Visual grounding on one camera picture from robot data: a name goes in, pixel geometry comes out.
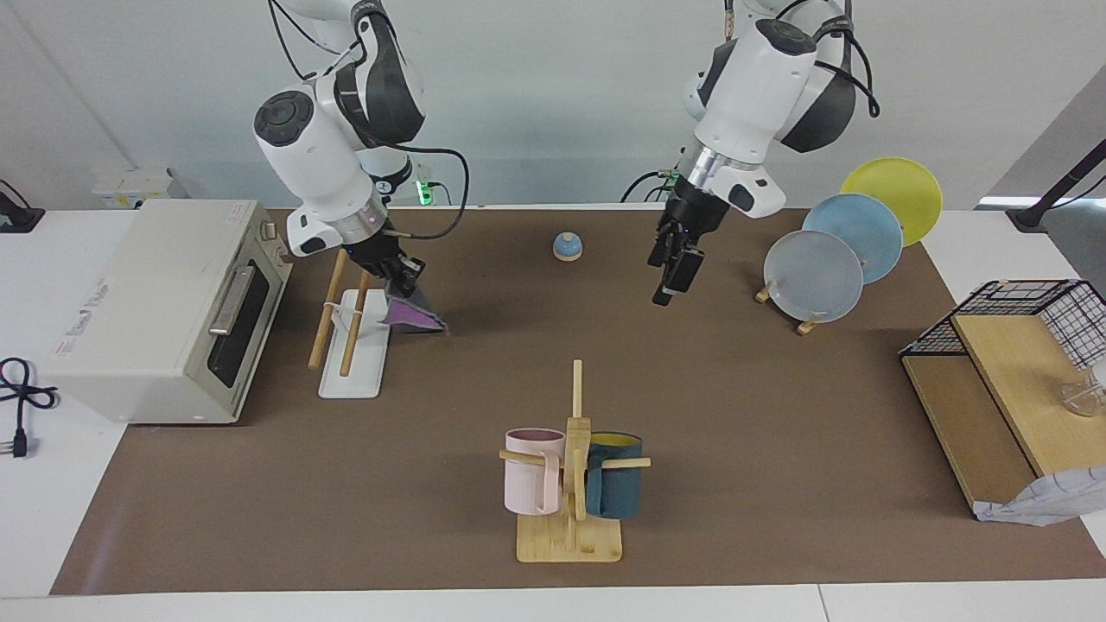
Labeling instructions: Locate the black base cable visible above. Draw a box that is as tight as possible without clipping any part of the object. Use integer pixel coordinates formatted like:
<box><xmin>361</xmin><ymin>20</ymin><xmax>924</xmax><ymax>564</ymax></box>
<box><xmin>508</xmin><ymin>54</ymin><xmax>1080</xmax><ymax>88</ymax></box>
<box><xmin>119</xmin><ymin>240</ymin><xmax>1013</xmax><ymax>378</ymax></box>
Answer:
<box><xmin>620</xmin><ymin>169</ymin><xmax>685</xmax><ymax>205</ymax></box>

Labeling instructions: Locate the black stand pole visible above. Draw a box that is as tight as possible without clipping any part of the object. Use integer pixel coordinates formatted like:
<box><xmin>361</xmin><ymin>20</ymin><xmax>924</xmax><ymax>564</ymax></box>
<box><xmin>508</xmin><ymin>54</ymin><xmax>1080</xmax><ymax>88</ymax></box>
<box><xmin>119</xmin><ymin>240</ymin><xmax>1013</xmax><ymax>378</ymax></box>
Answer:
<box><xmin>1007</xmin><ymin>138</ymin><xmax>1106</xmax><ymax>232</ymax></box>

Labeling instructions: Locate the pink mug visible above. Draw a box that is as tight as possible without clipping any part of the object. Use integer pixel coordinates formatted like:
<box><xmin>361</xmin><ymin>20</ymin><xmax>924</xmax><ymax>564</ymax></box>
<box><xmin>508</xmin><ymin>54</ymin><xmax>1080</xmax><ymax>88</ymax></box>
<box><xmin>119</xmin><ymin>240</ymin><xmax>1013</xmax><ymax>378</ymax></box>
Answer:
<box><xmin>505</xmin><ymin>428</ymin><xmax>567</xmax><ymax>517</ymax></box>

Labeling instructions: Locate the black power cord with plug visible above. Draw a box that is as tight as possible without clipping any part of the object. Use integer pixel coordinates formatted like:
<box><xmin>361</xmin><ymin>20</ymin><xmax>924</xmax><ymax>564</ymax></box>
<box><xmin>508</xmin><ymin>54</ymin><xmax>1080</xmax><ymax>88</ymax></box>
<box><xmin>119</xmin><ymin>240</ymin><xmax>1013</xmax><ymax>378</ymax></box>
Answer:
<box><xmin>0</xmin><ymin>358</ymin><xmax>60</xmax><ymax>459</ymax></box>

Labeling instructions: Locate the yellow plate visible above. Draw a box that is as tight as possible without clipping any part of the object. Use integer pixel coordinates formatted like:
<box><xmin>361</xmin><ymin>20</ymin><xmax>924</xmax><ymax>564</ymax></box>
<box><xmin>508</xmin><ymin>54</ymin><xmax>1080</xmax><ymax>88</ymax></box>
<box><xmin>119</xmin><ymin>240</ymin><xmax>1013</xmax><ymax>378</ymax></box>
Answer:
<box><xmin>841</xmin><ymin>157</ymin><xmax>944</xmax><ymax>247</ymax></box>

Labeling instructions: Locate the black table clamp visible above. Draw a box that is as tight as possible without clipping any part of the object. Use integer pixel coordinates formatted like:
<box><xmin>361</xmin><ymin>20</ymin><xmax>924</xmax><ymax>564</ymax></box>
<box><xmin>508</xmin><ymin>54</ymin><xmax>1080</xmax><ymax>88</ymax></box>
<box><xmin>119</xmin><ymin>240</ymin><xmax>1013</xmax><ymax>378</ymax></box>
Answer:
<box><xmin>0</xmin><ymin>180</ymin><xmax>46</xmax><ymax>234</ymax></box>

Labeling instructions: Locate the purple towel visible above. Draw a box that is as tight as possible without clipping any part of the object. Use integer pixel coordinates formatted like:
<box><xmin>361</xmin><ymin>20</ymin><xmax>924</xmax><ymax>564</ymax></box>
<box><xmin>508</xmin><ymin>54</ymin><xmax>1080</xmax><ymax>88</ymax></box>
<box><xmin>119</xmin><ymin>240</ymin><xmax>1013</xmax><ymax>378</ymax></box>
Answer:
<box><xmin>380</xmin><ymin>281</ymin><xmax>448</xmax><ymax>333</ymax></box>

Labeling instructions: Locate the white rack with wooden bars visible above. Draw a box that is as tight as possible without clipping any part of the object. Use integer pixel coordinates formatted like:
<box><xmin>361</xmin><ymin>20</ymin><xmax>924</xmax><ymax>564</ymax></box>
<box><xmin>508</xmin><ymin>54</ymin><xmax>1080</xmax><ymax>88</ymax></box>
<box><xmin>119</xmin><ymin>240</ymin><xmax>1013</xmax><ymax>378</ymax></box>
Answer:
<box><xmin>308</xmin><ymin>249</ymin><xmax>397</xmax><ymax>400</ymax></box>

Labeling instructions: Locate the grey plate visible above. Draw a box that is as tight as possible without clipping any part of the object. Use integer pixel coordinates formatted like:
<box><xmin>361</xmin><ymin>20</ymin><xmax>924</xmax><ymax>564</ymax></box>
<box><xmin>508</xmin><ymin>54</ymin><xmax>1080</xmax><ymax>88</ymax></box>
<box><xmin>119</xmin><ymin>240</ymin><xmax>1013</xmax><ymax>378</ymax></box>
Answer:
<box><xmin>764</xmin><ymin>230</ymin><xmax>865</xmax><ymax>324</ymax></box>

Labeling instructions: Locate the light blue plate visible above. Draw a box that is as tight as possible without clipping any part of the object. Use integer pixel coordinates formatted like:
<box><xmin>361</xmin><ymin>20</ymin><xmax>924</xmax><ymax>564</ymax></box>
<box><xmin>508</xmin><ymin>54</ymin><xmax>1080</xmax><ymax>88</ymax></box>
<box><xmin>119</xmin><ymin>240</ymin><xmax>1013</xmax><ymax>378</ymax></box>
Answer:
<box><xmin>802</xmin><ymin>194</ymin><xmax>905</xmax><ymax>285</ymax></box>

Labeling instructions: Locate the brown table mat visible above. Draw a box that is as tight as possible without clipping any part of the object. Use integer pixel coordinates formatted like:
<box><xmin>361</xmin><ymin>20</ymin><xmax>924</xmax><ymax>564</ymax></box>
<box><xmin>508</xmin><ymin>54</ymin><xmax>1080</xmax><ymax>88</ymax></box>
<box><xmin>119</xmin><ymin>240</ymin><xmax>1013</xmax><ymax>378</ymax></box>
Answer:
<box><xmin>49</xmin><ymin>207</ymin><xmax>1106</xmax><ymax>597</ymax></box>

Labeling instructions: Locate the wooden mug tree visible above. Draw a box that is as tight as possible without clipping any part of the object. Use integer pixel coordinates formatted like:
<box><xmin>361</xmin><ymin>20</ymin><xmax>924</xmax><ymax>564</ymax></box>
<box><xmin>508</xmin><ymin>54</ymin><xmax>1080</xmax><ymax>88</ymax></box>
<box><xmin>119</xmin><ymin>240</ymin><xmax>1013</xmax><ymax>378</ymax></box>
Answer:
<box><xmin>499</xmin><ymin>360</ymin><xmax>652</xmax><ymax>564</ymax></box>

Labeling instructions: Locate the white patterned cloth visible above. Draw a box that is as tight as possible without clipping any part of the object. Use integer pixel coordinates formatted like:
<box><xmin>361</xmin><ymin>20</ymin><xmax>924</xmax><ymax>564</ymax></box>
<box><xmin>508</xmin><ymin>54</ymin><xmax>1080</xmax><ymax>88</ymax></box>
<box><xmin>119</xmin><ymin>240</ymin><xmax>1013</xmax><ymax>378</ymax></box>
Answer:
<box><xmin>975</xmin><ymin>466</ymin><xmax>1106</xmax><ymax>528</ymax></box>

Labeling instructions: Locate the clear glass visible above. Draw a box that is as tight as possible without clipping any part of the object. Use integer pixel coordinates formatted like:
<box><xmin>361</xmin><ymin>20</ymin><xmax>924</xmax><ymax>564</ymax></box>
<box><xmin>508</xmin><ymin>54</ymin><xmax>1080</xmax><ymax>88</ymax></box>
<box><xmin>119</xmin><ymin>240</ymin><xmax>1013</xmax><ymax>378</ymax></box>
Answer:
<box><xmin>1061</xmin><ymin>363</ymin><xmax>1106</xmax><ymax>417</ymax></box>

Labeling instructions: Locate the dark teal mug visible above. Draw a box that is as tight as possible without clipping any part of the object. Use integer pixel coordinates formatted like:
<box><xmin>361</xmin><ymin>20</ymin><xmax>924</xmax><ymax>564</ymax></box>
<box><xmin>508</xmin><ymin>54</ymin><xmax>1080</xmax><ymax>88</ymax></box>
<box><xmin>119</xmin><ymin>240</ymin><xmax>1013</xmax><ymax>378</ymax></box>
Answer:
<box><xmin>585</xmin><ymin>432</ymin><xmax>645</xmax><ymax>520</ymax></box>

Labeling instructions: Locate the wooden plate rack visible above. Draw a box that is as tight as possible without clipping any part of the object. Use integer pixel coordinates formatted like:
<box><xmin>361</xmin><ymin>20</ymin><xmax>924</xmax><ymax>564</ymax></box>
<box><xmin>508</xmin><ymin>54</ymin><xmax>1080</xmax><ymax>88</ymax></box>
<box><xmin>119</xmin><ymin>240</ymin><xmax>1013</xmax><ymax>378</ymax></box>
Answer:
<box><xmin>755</xmin><ymin>281</ymin><xmax>822</xmax><ymax>337</ymax></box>

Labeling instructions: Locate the white power strip box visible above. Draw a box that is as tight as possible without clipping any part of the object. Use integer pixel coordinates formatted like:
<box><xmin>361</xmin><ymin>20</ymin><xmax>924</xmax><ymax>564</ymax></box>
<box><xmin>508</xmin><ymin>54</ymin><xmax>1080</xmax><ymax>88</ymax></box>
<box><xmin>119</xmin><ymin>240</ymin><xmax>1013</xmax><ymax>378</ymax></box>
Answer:
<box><xmin>93</xmin><ymin>168</ymin><xmax>187</xmax><ymax>210</ymax></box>

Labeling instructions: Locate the black wire basket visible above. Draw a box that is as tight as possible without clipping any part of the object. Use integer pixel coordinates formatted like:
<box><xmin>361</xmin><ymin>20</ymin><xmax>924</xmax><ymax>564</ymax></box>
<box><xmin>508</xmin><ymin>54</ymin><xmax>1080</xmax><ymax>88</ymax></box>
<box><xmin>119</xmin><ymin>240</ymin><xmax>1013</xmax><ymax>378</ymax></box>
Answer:
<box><xmin>899</xmin><ymin>279</ymin><xmax>1106</xmax><ymax>372</ymax></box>

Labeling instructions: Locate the beige toaster oven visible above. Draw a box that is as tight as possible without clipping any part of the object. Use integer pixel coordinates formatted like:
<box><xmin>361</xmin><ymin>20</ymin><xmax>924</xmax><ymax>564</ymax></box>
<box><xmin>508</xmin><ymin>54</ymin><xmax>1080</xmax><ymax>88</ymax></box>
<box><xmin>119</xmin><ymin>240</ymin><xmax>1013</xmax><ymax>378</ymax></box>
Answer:
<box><xmin>41</xmin><ymin>200</ymin><xmax>293</xmax><ymax>426</ymax></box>

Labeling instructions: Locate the wooden shelf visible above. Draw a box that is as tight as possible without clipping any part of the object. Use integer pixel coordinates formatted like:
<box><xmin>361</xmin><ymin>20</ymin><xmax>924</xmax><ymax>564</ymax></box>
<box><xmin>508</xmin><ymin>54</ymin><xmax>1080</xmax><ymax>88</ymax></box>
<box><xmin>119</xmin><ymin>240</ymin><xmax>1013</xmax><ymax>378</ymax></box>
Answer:
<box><xmin>900</xmin><ymin>313</ymin><xmax>1106</xmax><ymax>511</ymax></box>

